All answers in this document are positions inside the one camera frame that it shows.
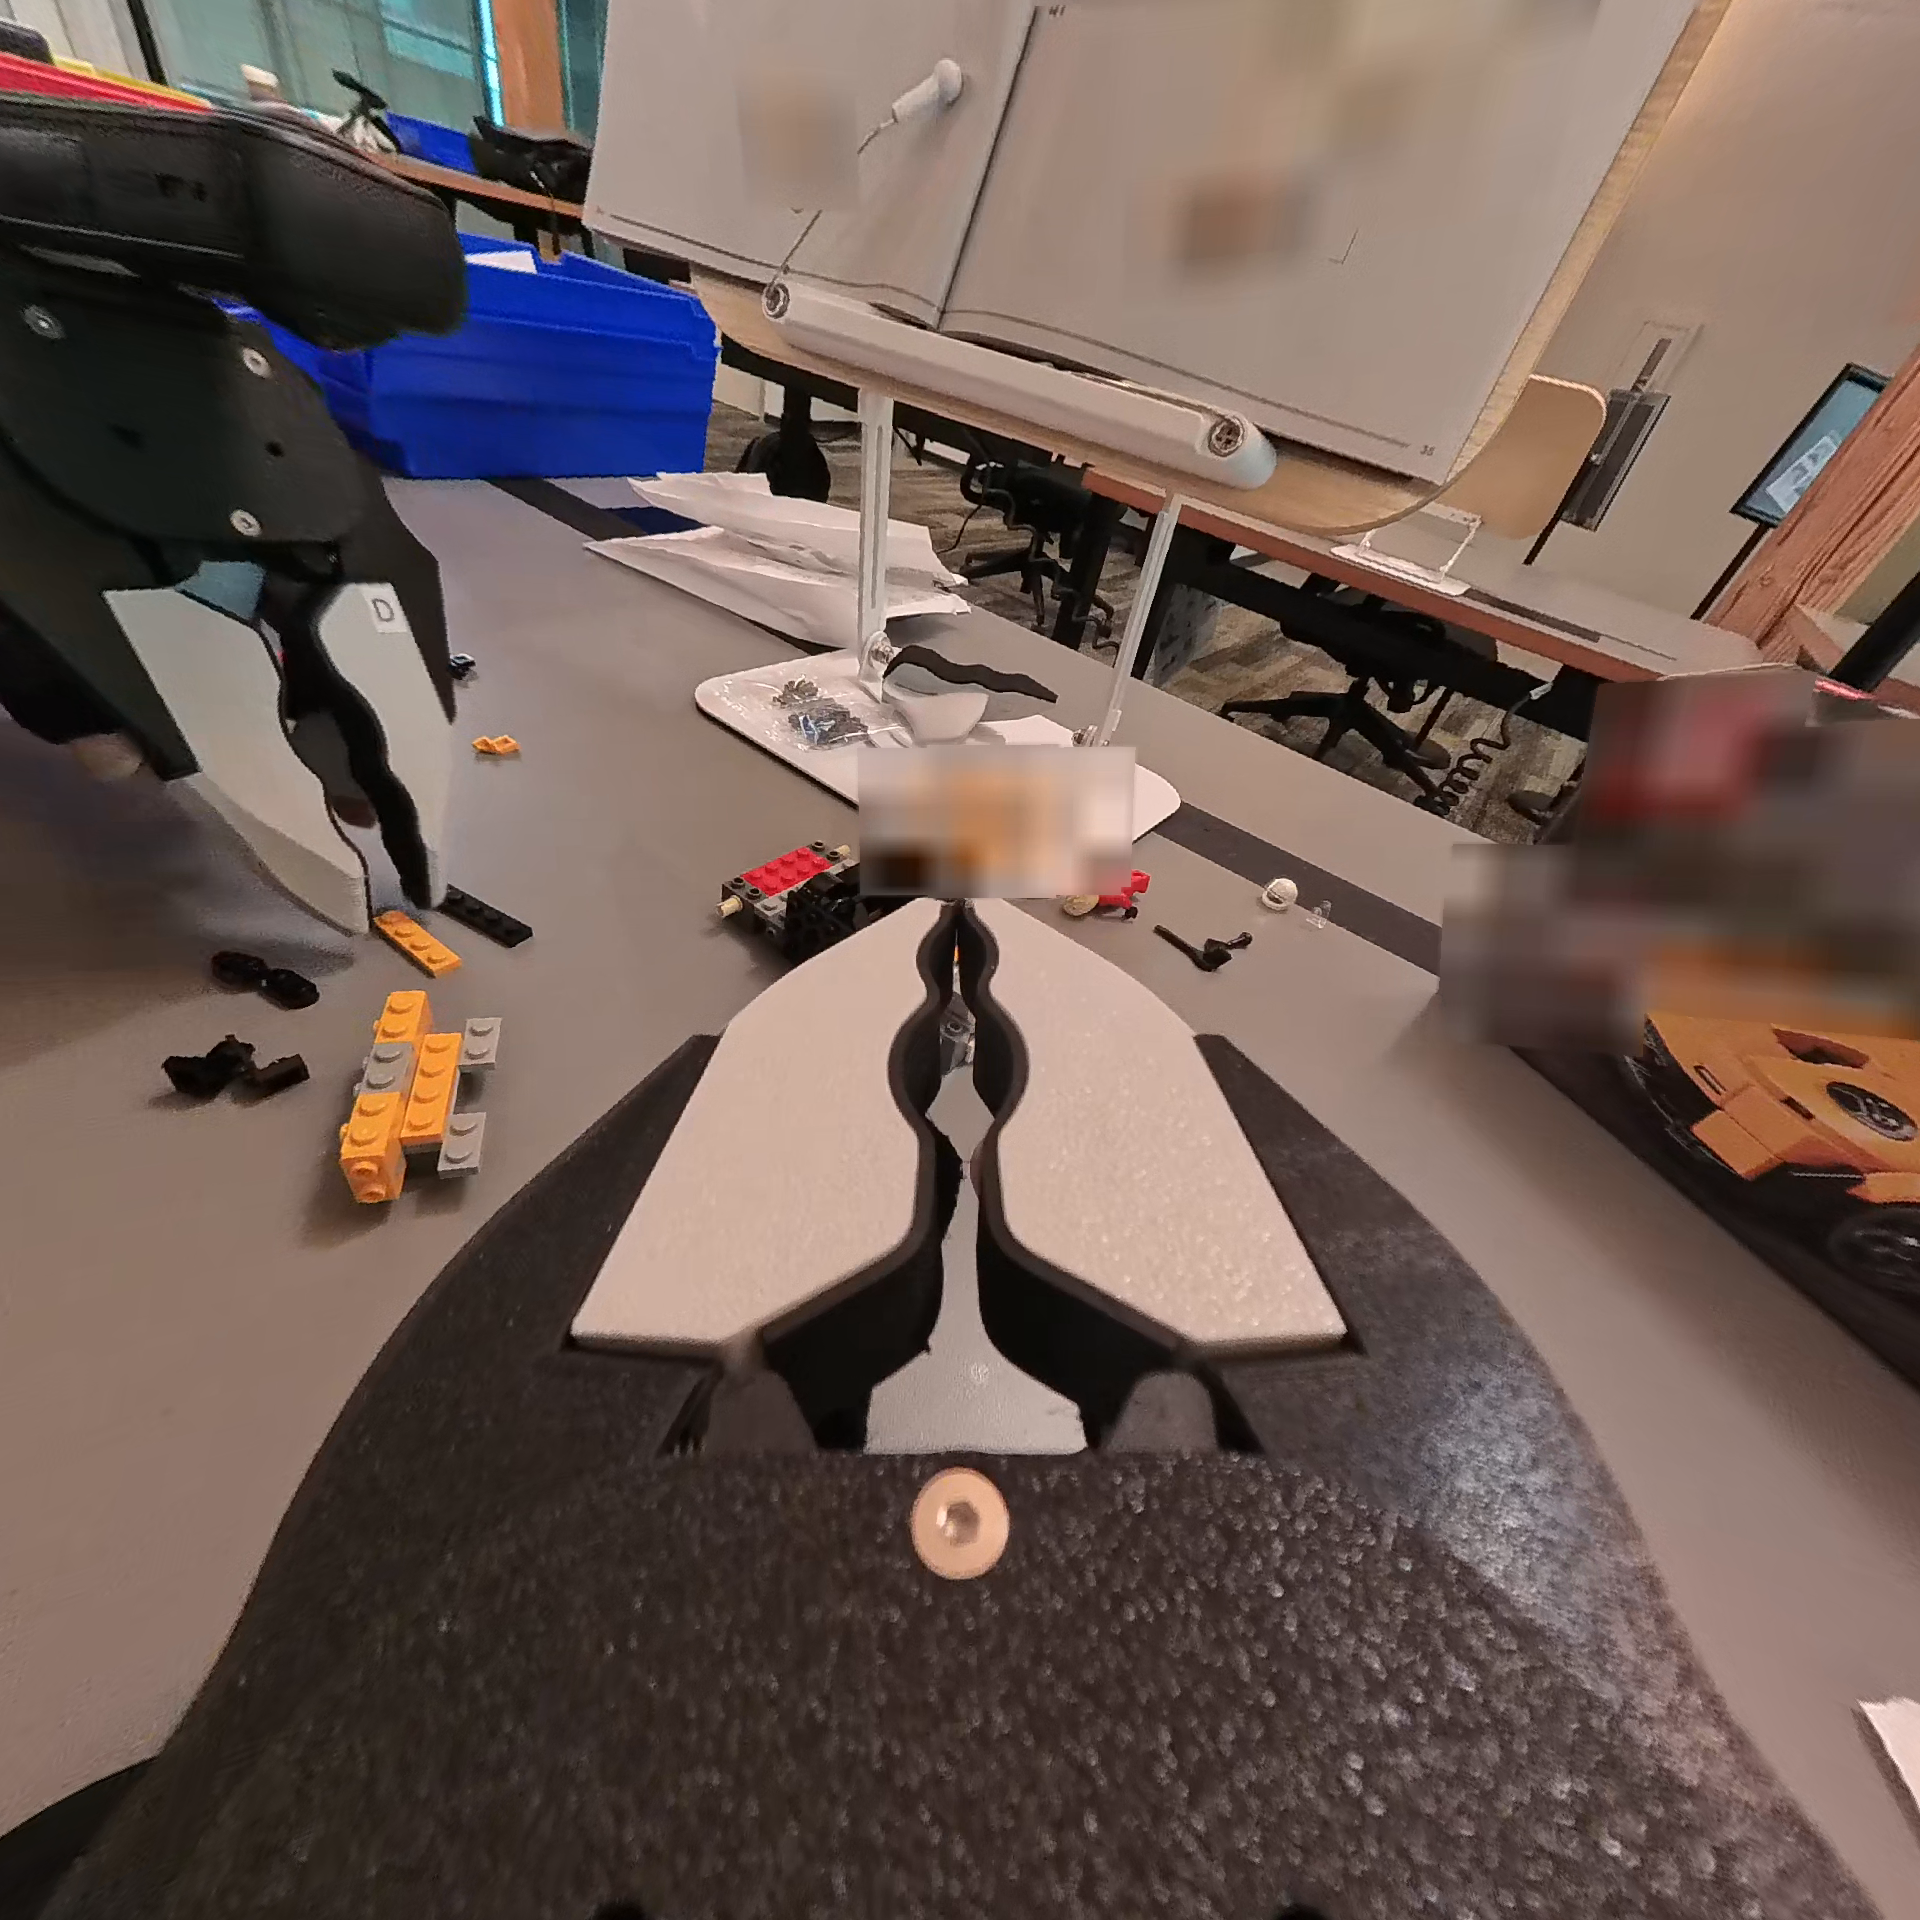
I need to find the black toy set box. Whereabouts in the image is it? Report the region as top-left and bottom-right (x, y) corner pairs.
(1441, 673), (1920, 1384)

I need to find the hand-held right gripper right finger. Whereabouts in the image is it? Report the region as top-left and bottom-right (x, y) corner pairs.
(958, 894), (1353, 1453)

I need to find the clear bag of dark parts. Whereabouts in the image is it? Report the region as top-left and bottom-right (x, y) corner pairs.
(770, 677), (875, 749)

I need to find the long wooden table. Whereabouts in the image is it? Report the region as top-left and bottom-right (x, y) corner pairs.
(375, 151), (590, 231)

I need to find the red plastic bin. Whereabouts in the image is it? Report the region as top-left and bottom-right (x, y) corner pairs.
(0, 53), (202, 117)

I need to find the small screen on stand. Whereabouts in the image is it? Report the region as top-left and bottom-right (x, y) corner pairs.
(1697, 364), (1893, 620)

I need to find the black bag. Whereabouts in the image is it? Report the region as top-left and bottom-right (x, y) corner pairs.
(469, 118), (596, 198)

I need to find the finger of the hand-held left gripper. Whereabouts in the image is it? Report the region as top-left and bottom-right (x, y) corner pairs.
(103, 582), (378, 936)
(303, 574), (460, 912)

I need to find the black coiled cable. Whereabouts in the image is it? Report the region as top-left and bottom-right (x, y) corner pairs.
(1423, 717), (1521, 820)

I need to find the instruction booklet on stand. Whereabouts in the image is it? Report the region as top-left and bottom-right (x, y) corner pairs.
(582, 0), (1735, 846)

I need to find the wooden beam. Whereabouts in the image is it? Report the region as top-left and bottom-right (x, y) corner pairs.
(487, 0), (566, 136)

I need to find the black metal pole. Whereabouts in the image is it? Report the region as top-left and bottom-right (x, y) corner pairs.
(1822, 566), (1920, 701)

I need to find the black office chair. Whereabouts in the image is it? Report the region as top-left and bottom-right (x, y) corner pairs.
(959, 457), (1119, 648)
(1219, 638), (1465, 815)

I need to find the black sign panel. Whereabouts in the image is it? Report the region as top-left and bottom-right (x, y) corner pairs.
(1529, 318), (1705, 566)

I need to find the wood-edged side table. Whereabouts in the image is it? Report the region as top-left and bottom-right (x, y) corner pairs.
(1793, 605), (1920, 680)

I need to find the wooden post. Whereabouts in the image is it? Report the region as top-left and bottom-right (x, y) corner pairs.
(1702, 345), (1920, 665)

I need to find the blue plastic bin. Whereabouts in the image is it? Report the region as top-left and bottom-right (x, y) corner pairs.
(218, 231), (723, 482)

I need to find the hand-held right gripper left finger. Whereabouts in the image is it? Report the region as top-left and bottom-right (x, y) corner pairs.
(570, 895), (970, 1453)

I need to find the orange grey brick assembly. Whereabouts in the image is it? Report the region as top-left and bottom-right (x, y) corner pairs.
(338, 989), (505, 1208)

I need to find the black red toy car chassis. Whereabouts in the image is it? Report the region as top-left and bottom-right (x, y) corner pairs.
(719, 838), (985, 1069)

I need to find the grey side table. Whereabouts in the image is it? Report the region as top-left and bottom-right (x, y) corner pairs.
(1078, 464), (1764, 705)

